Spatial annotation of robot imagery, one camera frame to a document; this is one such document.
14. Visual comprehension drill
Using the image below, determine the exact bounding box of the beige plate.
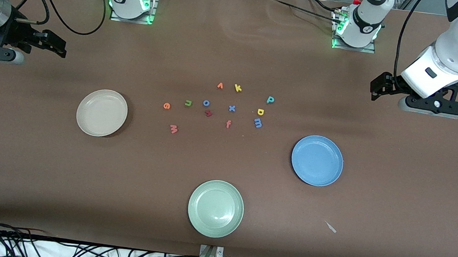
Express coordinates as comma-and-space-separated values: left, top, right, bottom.
74, 86, 130, 140

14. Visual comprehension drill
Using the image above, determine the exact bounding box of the blue plate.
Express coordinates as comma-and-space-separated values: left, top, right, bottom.
288, 133, 346, 189

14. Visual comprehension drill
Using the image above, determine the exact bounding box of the brown paper table cover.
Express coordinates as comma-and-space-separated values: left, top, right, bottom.
0, 0, 458, 257

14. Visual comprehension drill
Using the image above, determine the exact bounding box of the green plate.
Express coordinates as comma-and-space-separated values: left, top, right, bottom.
185, 177, 247, 241

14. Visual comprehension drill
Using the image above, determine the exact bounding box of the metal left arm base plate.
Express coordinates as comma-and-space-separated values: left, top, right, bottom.
330, 10, 380, 54

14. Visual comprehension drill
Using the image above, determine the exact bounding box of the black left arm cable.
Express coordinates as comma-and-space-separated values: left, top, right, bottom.
393, 0, 425, 80

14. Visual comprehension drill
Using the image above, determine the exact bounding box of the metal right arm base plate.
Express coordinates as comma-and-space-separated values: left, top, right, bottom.
110, 0, 159, 26

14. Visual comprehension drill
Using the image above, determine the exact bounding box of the thin black table cable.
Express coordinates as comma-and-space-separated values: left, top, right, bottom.
273, 0, 345, 25

